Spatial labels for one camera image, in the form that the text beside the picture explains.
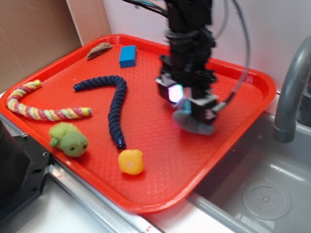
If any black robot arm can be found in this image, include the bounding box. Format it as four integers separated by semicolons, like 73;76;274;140
155;0;217;125

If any yellow rubber duck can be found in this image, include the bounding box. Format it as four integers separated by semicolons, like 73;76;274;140
118;150;144;175

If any gray cable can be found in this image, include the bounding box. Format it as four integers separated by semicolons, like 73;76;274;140
213;0;251;112

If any light wooden board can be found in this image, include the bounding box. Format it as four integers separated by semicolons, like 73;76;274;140
66;0;111;46

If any gray toy sink basin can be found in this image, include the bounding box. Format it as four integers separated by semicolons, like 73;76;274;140
189;113;311;233

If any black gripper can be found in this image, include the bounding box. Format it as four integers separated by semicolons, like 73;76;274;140
155;29;218;125

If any green plush turtle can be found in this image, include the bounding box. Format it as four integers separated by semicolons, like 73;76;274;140
49;122;89;157

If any gray toy faucet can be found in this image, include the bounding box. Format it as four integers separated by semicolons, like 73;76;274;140
273;36;311;143

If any brown cardboard panel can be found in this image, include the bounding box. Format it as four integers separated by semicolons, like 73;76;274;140
0;0;81;92

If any brown wood piece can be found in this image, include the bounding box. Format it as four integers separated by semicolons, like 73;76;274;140
86;42;113;59

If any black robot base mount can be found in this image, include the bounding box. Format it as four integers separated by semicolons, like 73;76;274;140
0;122;52;224

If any navy blue rope toy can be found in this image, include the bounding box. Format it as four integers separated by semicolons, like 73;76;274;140
73;75;127;150

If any blue wooden block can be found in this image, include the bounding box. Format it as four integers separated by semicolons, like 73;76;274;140
119;45;137;68

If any red plastic tray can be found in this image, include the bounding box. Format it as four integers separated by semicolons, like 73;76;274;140
0;34;276;214

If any multicolour rope toy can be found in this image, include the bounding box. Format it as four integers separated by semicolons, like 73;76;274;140
6;80;92;122

